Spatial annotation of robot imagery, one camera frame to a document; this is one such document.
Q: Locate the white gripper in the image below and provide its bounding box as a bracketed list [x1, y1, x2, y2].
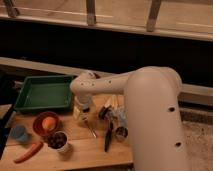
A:
[73, 95, 92, 120]

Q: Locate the silver metal fork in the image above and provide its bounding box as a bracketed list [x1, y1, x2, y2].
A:
[82, 117, 97, 138]

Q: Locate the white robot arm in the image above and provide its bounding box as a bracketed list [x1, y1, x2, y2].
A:
[70, 66, 191, 171]

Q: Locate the purple bowl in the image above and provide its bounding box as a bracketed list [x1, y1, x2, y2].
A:
[94, 73, 101, 79]

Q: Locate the red bowl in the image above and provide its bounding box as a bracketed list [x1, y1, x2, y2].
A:
[33, 111, 60, 137]

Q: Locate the wooden cutting board table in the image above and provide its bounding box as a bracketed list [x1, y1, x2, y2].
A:
[0, 94, 133, 171]

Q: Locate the clear plastic bag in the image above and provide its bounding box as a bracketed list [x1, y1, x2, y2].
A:
[109, 106, 127, 127]

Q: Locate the orange fruit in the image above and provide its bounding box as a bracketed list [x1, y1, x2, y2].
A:
[42, 117, 56, 131]

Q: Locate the green plastic tray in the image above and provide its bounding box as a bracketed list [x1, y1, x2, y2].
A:
[14, 75, 74, 113]

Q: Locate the white cup of grapes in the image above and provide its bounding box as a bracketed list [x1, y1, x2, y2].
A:
[47, 131, 69, 154]

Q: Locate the silver measuring cup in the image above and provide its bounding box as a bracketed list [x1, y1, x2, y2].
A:
[115, 126, 128, 141]

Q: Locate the orange carrot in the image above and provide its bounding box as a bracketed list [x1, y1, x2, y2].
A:
[14, 141, 43, 164]

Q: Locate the blue plastic cup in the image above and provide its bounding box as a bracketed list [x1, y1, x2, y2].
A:
[10, 125, 29, 143]

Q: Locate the wooden handled brush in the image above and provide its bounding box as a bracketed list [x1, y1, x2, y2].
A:
[98, 95, 118, 119]

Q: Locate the black handled knife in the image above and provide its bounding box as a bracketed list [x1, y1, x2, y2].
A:
[104, 122, 113, 152]

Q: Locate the wooden railing post middle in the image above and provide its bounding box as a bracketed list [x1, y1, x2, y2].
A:
[86, 0, 96, 26]

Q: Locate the wooden railing post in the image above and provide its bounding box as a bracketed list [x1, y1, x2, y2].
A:
[86, 0, 96, 26]
[3, 0, 20, 18]
[146, 0, 162, 32]

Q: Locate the wooden railing post left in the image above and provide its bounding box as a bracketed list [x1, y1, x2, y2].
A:
[3, 0, 20, 18]

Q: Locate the wooden railing post right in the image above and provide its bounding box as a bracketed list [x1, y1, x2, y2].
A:
[146, 0, 162, 32]

